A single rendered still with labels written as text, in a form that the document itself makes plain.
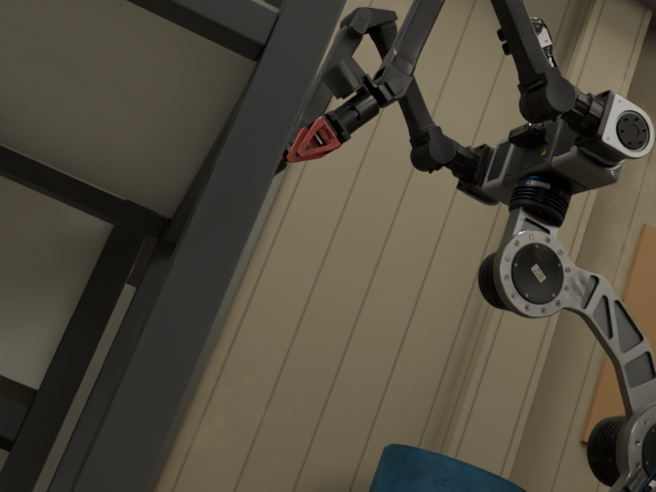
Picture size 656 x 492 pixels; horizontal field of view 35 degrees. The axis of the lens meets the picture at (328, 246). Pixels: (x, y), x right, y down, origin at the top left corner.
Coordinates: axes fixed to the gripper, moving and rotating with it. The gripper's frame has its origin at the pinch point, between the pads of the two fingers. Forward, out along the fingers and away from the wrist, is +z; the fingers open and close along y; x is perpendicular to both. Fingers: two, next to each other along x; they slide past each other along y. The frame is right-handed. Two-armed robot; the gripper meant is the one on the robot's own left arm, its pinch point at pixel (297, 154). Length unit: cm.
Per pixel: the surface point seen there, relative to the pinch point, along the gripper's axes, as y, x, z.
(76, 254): 57, -8, 58
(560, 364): -196, 147, -142
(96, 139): 81, -15, 55
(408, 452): -143, 110, -40
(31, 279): 57, -8, 64
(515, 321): -185, 115, -128
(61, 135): 77, -18, 57
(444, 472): -131, 119, -41
